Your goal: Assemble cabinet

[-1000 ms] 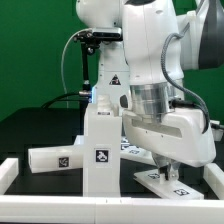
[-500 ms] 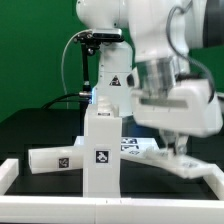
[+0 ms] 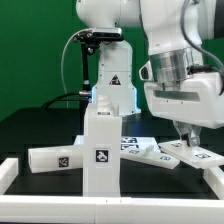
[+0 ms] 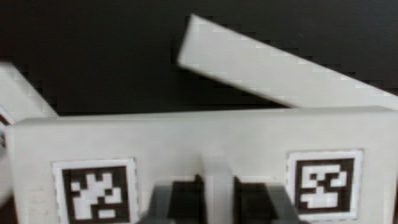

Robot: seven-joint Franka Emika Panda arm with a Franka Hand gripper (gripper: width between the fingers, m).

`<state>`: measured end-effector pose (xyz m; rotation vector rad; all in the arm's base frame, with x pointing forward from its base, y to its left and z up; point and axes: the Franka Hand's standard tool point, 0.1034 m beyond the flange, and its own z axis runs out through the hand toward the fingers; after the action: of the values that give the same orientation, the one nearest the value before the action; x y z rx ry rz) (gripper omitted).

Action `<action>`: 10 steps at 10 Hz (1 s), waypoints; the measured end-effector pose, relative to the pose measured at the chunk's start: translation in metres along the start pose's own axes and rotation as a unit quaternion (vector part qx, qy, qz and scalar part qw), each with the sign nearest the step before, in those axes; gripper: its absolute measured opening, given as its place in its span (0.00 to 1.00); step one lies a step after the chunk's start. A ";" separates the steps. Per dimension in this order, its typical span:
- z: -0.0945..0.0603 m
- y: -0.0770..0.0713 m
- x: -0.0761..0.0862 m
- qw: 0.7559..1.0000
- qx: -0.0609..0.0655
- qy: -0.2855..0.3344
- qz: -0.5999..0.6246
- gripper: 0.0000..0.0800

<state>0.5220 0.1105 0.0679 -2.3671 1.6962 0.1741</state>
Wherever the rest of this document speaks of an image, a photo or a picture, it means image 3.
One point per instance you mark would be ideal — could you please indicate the white front fence rail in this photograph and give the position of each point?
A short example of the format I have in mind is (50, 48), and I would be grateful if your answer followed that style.
(80, 210)

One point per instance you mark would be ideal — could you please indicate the white cabinet body box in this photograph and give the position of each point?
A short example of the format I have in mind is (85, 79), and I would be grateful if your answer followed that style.
(102, 144)

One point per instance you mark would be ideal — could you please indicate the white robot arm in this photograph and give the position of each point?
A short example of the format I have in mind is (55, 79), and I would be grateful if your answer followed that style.
(174, 31)

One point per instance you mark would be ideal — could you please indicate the white long cabinet block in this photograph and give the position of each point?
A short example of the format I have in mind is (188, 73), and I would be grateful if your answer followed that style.
(58, 158)

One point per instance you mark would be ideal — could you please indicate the white cabinet door with knob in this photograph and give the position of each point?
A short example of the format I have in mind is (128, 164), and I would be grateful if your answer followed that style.
(196, 157)

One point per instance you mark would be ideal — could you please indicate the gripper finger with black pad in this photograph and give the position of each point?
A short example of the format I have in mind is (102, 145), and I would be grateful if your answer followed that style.
(194, 135)
(183, 130)

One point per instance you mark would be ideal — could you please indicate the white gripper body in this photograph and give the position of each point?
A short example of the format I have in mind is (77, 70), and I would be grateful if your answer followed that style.
(197, 102)

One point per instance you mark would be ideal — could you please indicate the white fence rail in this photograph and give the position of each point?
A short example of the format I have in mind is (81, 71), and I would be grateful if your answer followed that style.
(9, 170)
(215, 179)
(80, 210)

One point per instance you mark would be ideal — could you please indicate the white right fence rail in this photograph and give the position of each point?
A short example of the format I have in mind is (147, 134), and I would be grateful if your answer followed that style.
(215, 179)

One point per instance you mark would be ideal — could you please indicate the white base tag sheet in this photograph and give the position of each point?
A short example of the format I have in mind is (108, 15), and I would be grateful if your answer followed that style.
(141, 143)

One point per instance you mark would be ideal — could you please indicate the white left fence rail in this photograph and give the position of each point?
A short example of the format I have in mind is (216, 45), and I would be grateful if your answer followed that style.
(9, 170)

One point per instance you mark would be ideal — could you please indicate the white cabinet door panel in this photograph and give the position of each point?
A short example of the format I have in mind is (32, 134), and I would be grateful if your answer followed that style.
(150, 156)

